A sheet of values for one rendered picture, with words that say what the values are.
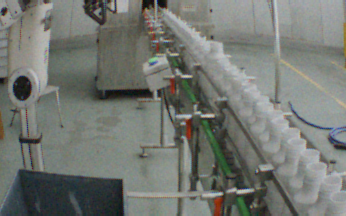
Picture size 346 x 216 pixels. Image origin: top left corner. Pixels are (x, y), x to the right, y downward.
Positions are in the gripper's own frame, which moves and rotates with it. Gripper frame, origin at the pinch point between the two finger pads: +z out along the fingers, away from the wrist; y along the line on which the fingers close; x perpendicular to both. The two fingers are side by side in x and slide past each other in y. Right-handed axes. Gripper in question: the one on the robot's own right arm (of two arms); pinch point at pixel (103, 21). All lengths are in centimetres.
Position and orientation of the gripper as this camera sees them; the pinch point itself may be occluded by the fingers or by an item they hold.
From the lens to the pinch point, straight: 148.5
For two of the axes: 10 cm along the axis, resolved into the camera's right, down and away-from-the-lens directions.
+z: 4.5, 8.6, 2.4
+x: -8.9, 4.5, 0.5
